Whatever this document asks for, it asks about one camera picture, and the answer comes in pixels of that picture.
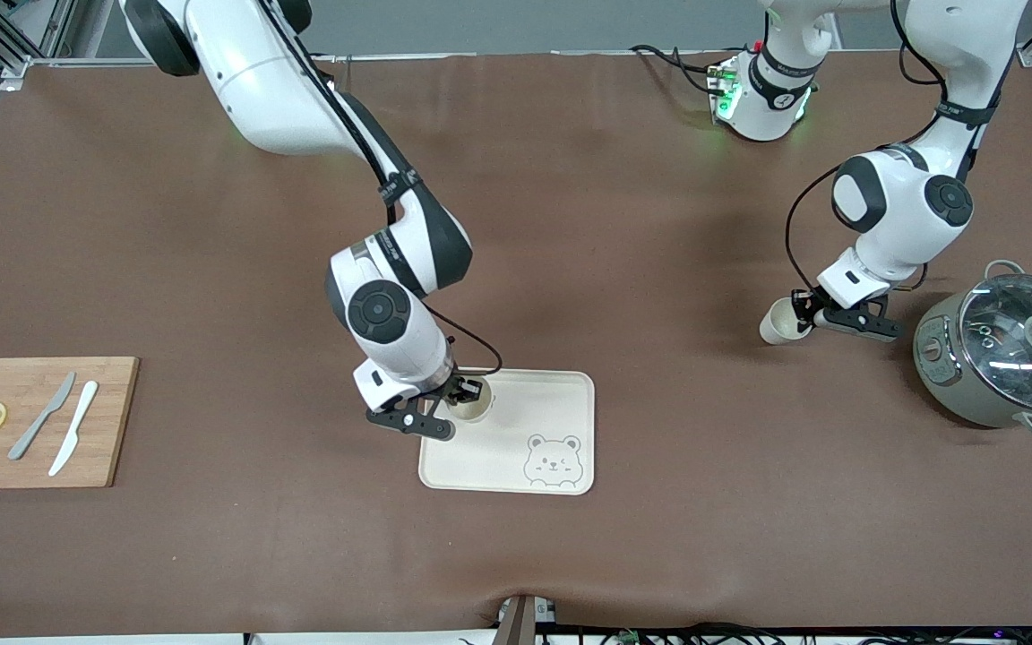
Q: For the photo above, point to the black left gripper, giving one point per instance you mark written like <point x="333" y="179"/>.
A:
<point x="804" y="305"/>

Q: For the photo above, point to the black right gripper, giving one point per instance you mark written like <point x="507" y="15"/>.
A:
<point x="460" y="389"/>

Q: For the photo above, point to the white plastic cup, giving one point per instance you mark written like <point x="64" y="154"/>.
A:
<point x="780" y="326"/>
<point x="473" y="413"/>

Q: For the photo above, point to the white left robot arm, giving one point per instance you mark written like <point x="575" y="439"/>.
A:
<point x="892" y="206"/>

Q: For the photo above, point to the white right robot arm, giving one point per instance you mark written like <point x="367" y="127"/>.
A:
<point x="256" y="81"/>

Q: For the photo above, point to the cream tray with bear print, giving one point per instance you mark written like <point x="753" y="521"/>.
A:
<point x="516" y="448"/>

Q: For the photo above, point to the grey-green electric cooking pot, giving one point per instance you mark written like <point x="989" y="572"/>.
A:
<point x="939" y="381"/>

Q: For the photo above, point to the glass pot lid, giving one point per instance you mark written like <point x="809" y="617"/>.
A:
<point x="1009" y="358"/>

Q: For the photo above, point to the brown table cover mat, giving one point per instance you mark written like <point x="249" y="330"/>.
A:
<point x="623" y="224"/>

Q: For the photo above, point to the wooden cutting board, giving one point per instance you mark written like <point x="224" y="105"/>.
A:
<point x="113" y="430"/>

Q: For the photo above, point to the white plastic knife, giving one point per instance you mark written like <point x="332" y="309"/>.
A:
<point x="77" y="423"/>

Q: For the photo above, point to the grey plastic knife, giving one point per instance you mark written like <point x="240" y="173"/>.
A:
<point x="41" y="417"/>

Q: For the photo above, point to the metal clamp bracket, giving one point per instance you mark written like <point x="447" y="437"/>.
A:
<point x="520" y="623"/>

